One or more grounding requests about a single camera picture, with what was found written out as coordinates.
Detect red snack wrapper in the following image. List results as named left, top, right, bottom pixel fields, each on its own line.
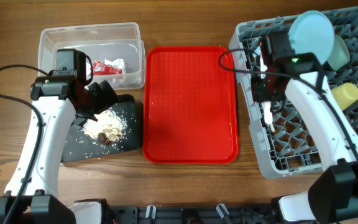
left=93, top=61, right=122, bottom=75

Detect white plastic fork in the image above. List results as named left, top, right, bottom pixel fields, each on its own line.
left=262, top=101, right=275, bottom=133

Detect rice and mushroom leftovers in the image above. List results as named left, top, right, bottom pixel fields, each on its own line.
left=81, top=110, right=128, bottom=146

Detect white napkin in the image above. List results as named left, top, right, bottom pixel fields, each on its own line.
left=104, top=58, right=126, bottom=73

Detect light blue plate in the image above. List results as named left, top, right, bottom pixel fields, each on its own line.
left=288, top=11, right=334, bottom=65

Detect yellow cup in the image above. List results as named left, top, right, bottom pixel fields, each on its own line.
left=331, top=83, right=358, bottom=111

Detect mint green bowl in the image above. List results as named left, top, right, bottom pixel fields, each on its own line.
left=327, top=35, right=350, bottom=70

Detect light blue bowl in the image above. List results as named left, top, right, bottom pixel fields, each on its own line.
left=252, top=46, right=262, bottom=63

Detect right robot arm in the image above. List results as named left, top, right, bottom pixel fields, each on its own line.
left=251, top=32, right=358, bottom=223

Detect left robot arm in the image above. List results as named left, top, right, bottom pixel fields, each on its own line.
left=0, top=49, right=118, bottom=223

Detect black waste tray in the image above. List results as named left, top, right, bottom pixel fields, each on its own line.
left=62, top=95, right=142, bottom=162

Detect grey dishwasher rack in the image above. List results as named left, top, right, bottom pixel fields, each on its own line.
left=229, top=6, right=358, bottom=179

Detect clear plastic bin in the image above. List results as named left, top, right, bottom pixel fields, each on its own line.
left=38, top=22, right=145, bottom=90

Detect red serving tray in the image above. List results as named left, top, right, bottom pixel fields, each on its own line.
left=142, top=46, right=239, bottom=164

